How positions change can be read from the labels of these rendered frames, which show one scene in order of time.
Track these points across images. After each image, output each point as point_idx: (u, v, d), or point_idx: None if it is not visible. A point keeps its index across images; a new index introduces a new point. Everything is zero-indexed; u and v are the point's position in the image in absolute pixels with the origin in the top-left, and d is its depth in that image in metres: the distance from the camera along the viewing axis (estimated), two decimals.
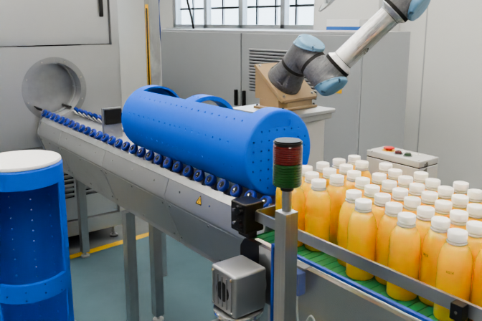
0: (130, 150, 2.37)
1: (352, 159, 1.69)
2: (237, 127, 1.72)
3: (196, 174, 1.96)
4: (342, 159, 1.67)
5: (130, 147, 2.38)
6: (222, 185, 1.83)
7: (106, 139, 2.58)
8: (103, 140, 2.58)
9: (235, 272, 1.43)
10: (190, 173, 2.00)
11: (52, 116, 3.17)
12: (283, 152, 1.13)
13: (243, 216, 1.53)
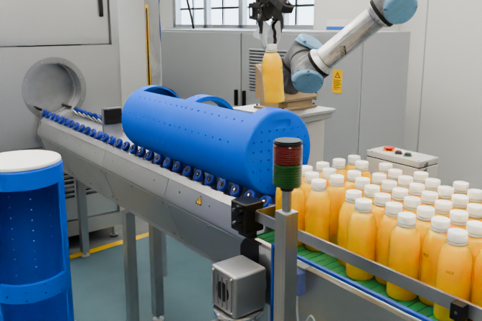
0: (130, 150, 2.37)
1: (352, 159, 1.69)
2: (237, 127, 1.72)
3: (196, 174, 1.96)
4: (342, 159, 1.67)
5: (130, 147, 2.38)
6: (222, 185, 1.83)
7: (106, 139, 2.58)
8: (103, 140, 2.58)
9: (235, 272, 1.43)
10: (190, 173, 2.00)
11: (52, 116, 3.17)
12: (283, 152, 1.13)
13: (243, 216, 1.53)
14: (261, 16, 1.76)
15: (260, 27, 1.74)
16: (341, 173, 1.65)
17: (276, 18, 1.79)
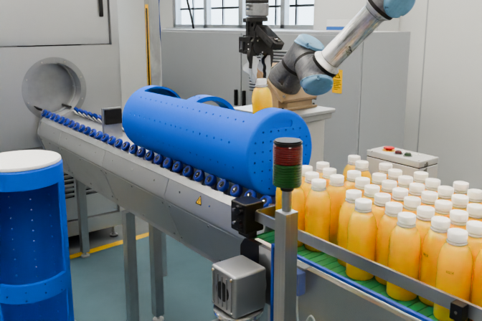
0: (130, 150, 2.37)
1: (352, 159, 1.69)
2: (238, 127, 1.71)
3: (196, 173, 1.96)
4: (263, 78, 1.77)
5: (130, 146, 2.38)
6: (221, 185, 1.83)
7: (106, 139, 2.58)
8: (103, 140, 2.58)
9: (235, 272, 1.43)
10: (188, 175, 2.00)
11: (52, 116, 3.17)
12: (283, 152, 1.13)
13: (243, 216, 1.53)
14: (251, 51, 1.74)
15: (249, 63, 1.73)
16: (262, 92, 1.76)
17: (266, 53, 1.77)
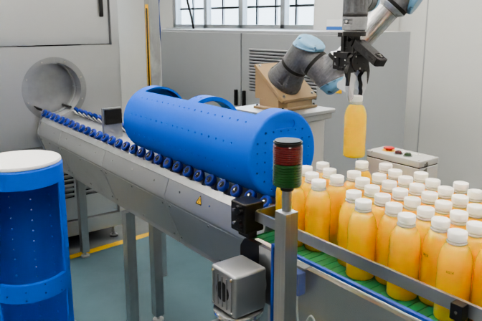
0: (130, 148, 2.37)
1: (354, 98, 1.65)
2: (240, 128, 1.70)
3: (197, 173, 1.96)
4: None
5: (132, 145, 2.38)
6: (221, 186, 1.83)
7: (106, 139, 2.58)
8: (103, 140, 2.58)
9: (235, 272, 1.43)
10: (186, 176, 2.01)
11: (52, 116, 3.17)
12: (283, 152, 1.13)
13: (243, 216, 1.53)
14: (348, 67, 1.64)
15: (347, 79, 1.63)
16: None
17: (363, 69, 1.67)
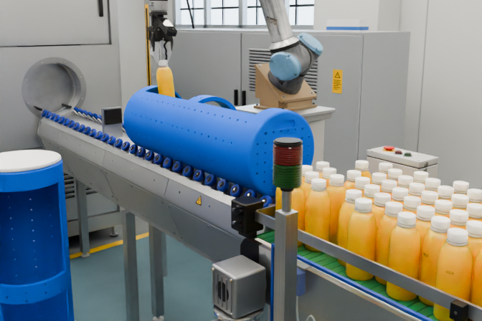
0: (130, 148, 2.37)
1: (160, 62, 2.25)
2: (240, 128, 1.70)
3: (197, 173, 1.96)
4: None
5: (132, 145, 2.38)
6: (221, 186, 1.83)
7: (106, 139, 2.58)
8: (103, 140, 2.58)
9: (235, 272, 1.43)
10: (186, 176, 2.01)
11: (52, 116, 3.17)
12: (283, 152, 1.13)
13: (243, 216, 1.53)
14: (154, 38, 2.24)
15: (153, 46, 2.23)
16: None
17: (167, 39, 2.27)
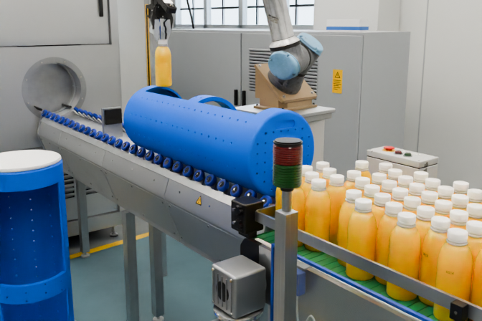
0: (130, 148, 2.37)
1: (159, 41, 2.23)
2: (240, 128, 1.70)
3: (197, 173, 1.96)
4: None
5: (132, 145, 2.38)
6: (221, 186, 1.83)
7: (106, 139, 2.58)
8: (103, 140, 2.58)
9: (235, 272, 1.43)
10: (186, 176, 2.01)
11: (52, 116, 3.17)
12: (283, 152, 1.13)
13: (243, 216, 1.53)
14: (153, 15, 2.22)
15: (152, 24, 2.20)
16: None
17: (167, 18, 2.25)
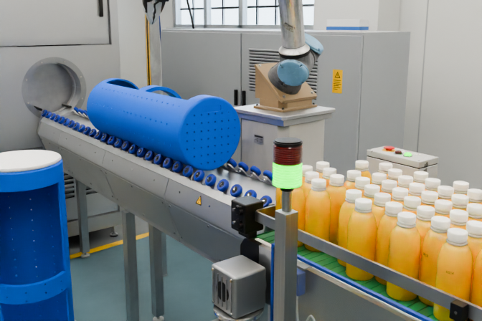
0: (130, 147, 2.37)
1: None
2: (174, 112, 2.02)
3: (196, 176, 1.95)
4: None
5: (133, 144, 2.37)
6: (223, 183, 1.84)
7: (102, 141, 2.60)
8: (101, 139, 2.61)
9: (235, 272, 1.43)
10: (184, 176, 2.02)
11: (52, 116, 3.17)
12: (283, 152, 1.13)
13: (243, 216, 1.53)
14: None
15: (145, 8, 2.04)
16: None
17: None
